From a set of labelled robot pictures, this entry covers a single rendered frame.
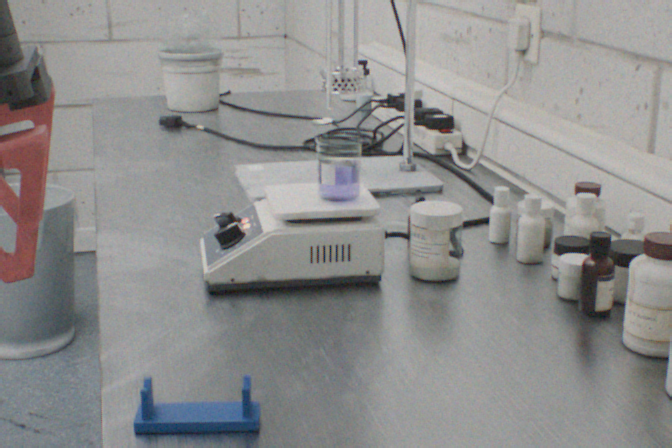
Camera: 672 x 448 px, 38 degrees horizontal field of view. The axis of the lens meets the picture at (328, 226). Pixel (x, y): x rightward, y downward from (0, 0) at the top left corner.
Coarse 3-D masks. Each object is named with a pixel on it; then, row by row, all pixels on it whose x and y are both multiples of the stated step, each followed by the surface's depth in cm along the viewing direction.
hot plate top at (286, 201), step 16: (272, 192) 113; (288, 192) 113; (304, 192) 113; (368, 192) 113; (272, 208) 107; (288, 208) 106; (304, 208) 106; (320, 208) 106; (336, 208) 106; (352, 208) 106; (368, 208) 107
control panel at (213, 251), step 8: (248, 208) 116; (240, 216) 115; (248, 216) 113; (256, 216) 111; (240, 224) 112; (256, 224) 109; (208, 232) 116; (248, 232) 108; (256, 232) 107; (208, 240) 113; (248, 240) 106; (208, 248) 111; (216, 248) 109; (232, 248) 106; (208, 256) 108; (216, 256) 107; (224, 256) 105; (208, 264) 106
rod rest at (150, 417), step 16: (144, 384) 78; (144, 400) 77; (144, 416) 77; (160, 416) 78; (176, 416) 78; (192, 416) 78; (208, 416) 78; (224, 416) 78; (240, 416) 78; (256, 416) 78; (144, 432) 77; (160, 432) 77
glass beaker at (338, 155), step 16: (320, 144) 106; (336, 144) 105; (352, 144) 106; (320, 160) 107; (336, 160) 106; (352, 160) 106; (320, 176) 108; (336, 176) 107; (352, 176) 107; (320, 192) 108; (336, 192) 107; (352, 192) 108
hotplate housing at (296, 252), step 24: (264, 216) 111; (360, 216) 109; (264, 240) 105; (288, 240) 105; (312, 240) 106; (336, 240) 106; (360, 240) 107; (216, 264) 105; (240, 264) 105; (264, 264) 106; (288, 264) 106; (312, 264) 107; (336, 264) 107; (360, 264) 108; (216, 288) 106; (240, 288) 106
